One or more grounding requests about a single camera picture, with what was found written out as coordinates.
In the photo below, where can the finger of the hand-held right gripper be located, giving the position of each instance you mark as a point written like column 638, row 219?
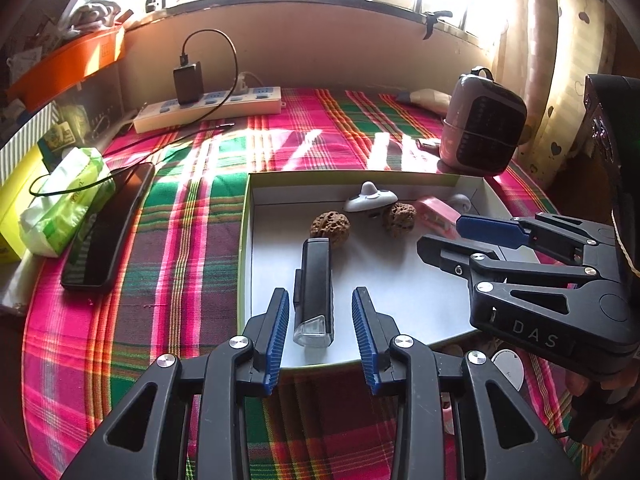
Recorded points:
column 490, row 230
column 450, row 252

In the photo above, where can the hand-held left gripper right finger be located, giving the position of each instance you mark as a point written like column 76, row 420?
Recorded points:
column 364, row 345

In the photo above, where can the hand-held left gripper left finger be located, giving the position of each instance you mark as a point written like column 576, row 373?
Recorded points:
column 277, row 340

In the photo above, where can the green cardboard box tray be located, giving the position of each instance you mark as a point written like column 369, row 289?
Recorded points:
column 400, row 300

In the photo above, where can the brown walnut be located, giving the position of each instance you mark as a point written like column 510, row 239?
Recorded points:
column 399, row 219
column 329, row 226

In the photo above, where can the black bike light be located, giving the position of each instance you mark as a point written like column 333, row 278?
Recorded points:
column 315, row 285

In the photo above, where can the grey white oval gadget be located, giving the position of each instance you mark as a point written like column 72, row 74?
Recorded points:
column 367, row 200

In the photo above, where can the green white suction stand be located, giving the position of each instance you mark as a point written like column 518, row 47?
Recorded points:
column 507, row 367

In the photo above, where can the person's right hand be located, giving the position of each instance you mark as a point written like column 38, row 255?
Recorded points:
column 600, row 400

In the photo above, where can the grey space heater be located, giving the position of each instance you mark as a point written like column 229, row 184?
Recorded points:
column 480, row 125

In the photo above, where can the pink green plaid blanket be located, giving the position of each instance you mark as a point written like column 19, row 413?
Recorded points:
column 175, row 260

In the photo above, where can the beige brush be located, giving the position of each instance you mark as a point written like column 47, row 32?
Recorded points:
column 425, row 99

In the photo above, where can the heart print curtain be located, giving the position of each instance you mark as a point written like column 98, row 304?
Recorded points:
column 565, row 85

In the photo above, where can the black smartphone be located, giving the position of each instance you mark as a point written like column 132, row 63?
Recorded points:
column 105, row 230

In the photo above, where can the white power strip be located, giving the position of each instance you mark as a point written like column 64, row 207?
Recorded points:
column 210, row 110

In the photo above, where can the green tissue pack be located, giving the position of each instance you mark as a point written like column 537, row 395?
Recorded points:
column 65, row 200

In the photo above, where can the white paper sheet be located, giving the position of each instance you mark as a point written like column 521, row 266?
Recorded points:
column 12, row 285

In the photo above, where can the black charger adapter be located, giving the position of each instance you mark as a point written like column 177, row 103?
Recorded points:
column 187, row 82

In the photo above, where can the clear plastic bin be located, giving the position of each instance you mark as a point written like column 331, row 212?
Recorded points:
column 95, row 105

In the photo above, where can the small green carton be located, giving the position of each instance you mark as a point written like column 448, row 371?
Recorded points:
column 57, row 137

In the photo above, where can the yellow green box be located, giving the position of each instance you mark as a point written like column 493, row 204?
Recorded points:
column 12, row 200

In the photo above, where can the striped gift box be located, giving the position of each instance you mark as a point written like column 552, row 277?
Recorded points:
column 25, row 135

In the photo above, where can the orange plastic tray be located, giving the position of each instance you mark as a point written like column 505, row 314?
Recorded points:
column 70, row 65

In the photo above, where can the white plastic bag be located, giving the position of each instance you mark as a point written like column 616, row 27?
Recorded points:
column 85, row 5

